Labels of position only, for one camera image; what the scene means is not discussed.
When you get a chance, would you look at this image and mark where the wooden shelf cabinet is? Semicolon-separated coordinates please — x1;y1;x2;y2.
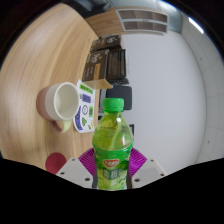
84;7;169;38

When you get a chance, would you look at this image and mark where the green drink bottle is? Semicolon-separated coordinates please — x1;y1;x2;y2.
91;97;135;192

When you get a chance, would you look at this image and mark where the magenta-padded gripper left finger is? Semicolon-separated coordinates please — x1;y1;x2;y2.
55;147;99;189

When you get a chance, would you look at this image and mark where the white and brown mug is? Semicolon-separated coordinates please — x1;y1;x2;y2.
35;81;81;134

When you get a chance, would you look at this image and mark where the dark carton with tan side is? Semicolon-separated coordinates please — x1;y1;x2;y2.
81;49;114;90

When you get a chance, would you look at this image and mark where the flat round red coaster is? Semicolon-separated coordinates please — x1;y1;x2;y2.
45;152;68;175

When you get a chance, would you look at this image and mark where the rectangular ceiling light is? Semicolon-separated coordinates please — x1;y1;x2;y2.
187;16;205;35

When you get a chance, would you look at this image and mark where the dark printed carton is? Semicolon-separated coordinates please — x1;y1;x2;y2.
89;34;123;53
106;48;130;85

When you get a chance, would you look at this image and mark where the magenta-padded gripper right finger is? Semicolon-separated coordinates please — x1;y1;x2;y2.
128;147;168;189

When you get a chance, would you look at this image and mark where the white printed leaflet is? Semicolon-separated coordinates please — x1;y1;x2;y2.
72;79;97;134

